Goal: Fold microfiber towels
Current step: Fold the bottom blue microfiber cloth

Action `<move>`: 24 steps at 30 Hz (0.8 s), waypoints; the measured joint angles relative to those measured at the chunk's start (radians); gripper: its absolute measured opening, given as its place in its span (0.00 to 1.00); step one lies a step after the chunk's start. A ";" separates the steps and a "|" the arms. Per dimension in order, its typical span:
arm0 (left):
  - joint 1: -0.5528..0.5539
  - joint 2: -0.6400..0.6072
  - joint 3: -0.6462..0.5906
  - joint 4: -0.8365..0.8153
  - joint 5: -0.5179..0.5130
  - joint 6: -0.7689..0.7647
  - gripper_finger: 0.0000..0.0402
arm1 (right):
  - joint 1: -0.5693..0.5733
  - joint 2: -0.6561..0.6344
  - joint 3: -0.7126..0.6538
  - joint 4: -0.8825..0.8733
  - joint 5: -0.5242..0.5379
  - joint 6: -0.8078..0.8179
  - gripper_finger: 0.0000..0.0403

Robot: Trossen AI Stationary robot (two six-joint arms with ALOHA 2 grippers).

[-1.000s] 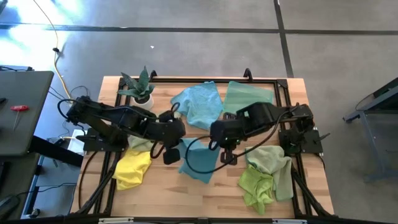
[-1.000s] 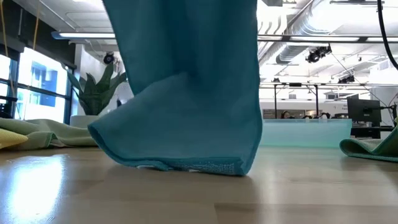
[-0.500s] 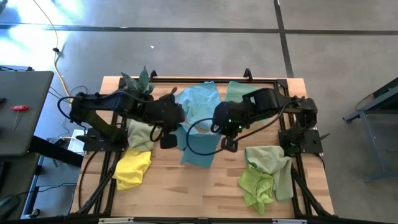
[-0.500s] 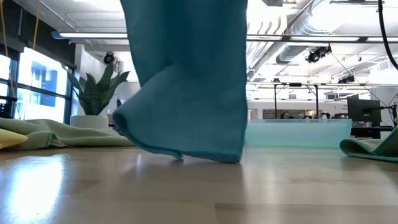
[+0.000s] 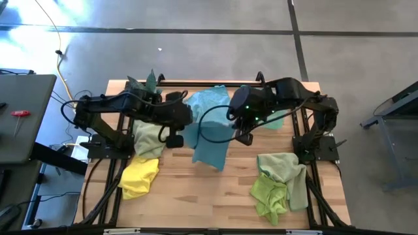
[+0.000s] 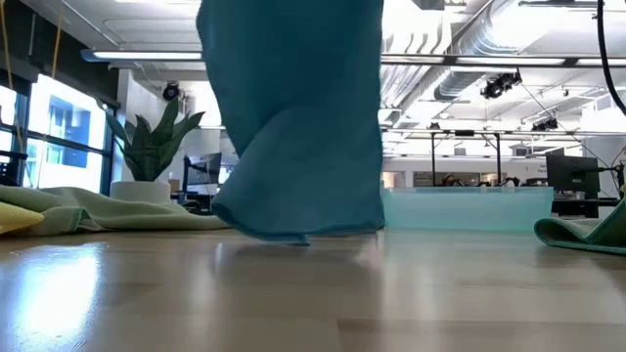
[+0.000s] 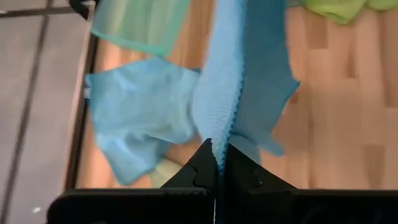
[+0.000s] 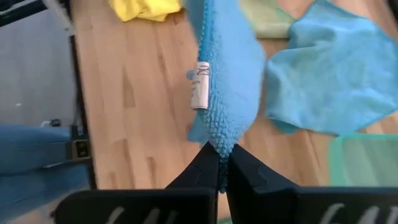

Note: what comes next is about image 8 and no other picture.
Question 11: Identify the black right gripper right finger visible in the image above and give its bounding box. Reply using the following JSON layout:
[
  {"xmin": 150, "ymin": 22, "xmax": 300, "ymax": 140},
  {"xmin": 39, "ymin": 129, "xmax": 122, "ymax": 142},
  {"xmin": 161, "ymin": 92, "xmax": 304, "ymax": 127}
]
[{"xmin": 226, "ymin": 143, "xmax": 398, "ymax": 224}]

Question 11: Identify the translucent green plastic bin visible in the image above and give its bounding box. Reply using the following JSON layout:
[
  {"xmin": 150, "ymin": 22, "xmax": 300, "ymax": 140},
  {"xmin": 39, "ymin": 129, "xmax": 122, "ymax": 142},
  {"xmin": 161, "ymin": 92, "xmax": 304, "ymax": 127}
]
[{"xmin": 328, "ymin": 133, "xmax": 398, "ymax": 188}]

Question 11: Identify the blue microfiber towel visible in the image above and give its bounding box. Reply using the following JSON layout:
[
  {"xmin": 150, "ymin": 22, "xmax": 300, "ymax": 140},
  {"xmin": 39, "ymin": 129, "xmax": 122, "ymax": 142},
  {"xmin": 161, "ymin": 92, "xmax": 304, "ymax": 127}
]
[{"xmin": 264, "ymin": 0, "xmax": 398, "ymax": 137}]

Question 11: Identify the pale green microfiber towel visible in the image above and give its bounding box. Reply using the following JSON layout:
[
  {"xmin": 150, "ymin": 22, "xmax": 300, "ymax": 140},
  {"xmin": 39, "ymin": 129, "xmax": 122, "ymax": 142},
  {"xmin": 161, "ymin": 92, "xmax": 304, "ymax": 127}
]
[{"xmin": 238, "ymin": 0, "xmax": 297, "ymax": 40}]

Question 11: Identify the yellow microfiber towel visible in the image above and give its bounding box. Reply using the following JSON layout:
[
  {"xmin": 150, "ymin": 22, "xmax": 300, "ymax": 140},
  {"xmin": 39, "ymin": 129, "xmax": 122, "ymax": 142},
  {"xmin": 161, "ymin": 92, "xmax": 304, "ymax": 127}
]
[{"xmin": 108, "ymin": 0, "xmax": 183, "ymax": 23}]

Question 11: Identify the blue towel with white label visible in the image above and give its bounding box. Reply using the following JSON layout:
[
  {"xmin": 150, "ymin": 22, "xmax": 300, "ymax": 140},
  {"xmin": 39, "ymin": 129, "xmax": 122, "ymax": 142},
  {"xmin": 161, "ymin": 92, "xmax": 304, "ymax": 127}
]
[{"xmin": 183, "ymin": 0, "xmax": 267, "ymax": 194}]

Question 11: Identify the blue cloth-covered object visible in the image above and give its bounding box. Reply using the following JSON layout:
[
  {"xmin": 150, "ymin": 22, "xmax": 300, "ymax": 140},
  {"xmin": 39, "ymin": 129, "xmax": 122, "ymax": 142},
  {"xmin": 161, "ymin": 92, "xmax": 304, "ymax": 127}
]
[{"xmin": 0, "ymin": 123, "xmax": 91, "ymax": 216}]

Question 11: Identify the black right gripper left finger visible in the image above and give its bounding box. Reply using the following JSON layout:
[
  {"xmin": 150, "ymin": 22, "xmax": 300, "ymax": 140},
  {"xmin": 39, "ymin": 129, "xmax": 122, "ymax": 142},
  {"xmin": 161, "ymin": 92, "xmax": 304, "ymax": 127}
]
[{"xmin": 55, "ymin": 141, "xmax": 220, "ymax": 224}]

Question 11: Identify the black aluminium table frame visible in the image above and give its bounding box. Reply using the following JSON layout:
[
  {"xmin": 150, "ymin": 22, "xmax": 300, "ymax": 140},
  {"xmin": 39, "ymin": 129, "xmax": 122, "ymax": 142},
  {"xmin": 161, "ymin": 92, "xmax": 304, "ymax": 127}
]
[{"xmin": 0, "ymin": 0, "xmax": 98, "ymax": 191}]

